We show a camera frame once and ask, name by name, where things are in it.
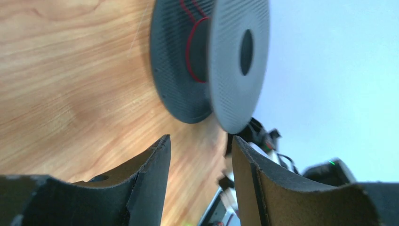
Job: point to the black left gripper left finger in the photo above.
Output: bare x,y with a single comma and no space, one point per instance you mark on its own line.
131,194

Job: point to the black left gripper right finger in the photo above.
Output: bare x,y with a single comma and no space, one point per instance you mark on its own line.
270,195

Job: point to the grey perforated cable spool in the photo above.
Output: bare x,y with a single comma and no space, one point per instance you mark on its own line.
210,56

